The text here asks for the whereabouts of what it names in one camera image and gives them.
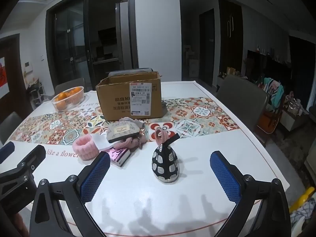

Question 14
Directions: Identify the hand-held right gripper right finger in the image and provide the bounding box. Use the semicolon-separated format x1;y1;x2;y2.
210;150;292;237

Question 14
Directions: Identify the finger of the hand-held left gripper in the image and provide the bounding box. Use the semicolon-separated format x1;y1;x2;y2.
16;145;47;178
0;142;15;164

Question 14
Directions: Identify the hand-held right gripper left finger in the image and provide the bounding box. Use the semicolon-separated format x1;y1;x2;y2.
29;151;111;237

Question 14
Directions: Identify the pink fluffy wristband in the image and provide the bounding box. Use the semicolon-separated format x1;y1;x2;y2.
72;136;99;158

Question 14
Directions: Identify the pink printed tissue packet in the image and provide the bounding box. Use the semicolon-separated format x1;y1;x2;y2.
109;147;131;167

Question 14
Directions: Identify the black white patterned sock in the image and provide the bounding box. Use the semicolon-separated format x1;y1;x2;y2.
151;132;181;183

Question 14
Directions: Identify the brown cardboard box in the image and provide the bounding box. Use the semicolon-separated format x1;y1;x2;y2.
95;71;165;122

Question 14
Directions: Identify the grey dining chair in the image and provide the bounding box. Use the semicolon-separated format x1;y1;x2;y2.
108;67;162;78
54;78;86;95
216;74;269;139
0;111;23;145

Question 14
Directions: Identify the beige fabric pouch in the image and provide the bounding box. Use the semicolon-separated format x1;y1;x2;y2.
106;122;144;144

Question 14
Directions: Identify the white shoe rack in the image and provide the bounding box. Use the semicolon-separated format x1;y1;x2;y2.
26;78;46;109

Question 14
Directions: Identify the white fruit basket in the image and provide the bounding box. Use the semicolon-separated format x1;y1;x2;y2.
51;86;85;112

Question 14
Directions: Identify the pile of oranges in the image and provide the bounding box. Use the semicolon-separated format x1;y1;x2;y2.
55;90;78;109

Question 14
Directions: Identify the grey cloth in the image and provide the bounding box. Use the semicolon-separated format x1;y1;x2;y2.
119;117;149;129

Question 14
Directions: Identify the brown wooden chair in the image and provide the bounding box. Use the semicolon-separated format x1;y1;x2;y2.
257;99;284;135

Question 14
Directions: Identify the red paper door poster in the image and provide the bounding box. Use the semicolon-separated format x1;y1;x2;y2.
0;57;8;89

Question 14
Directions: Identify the yellow plastic toy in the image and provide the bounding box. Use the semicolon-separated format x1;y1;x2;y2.
290;187;316;211

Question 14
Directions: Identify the checked cloth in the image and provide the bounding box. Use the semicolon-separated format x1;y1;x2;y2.
289;199;316;231

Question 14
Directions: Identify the white television cabinet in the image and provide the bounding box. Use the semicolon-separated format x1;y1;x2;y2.
280;109;310;139

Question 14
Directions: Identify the brown entrance door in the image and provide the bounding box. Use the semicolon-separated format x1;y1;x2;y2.
0;33;34;126

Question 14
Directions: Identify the pile of colourful clothes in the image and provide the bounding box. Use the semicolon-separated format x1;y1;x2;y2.
258;78;285;114

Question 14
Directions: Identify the white hallway carton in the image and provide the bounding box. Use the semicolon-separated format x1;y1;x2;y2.
189;59;199;77

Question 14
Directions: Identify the dark sliding glass door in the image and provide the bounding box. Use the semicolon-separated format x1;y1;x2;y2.
46;0;137;86

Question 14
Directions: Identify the black television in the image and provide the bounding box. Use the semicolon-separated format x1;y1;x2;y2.
247;50;290;79

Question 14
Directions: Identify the dark interior door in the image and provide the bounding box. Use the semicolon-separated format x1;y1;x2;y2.
199;8;215;86

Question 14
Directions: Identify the dark wooden cabinet door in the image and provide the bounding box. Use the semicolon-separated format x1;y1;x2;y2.
218;0;244;77

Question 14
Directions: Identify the pink hair tie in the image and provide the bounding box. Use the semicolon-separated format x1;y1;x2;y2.
155;128;168;144

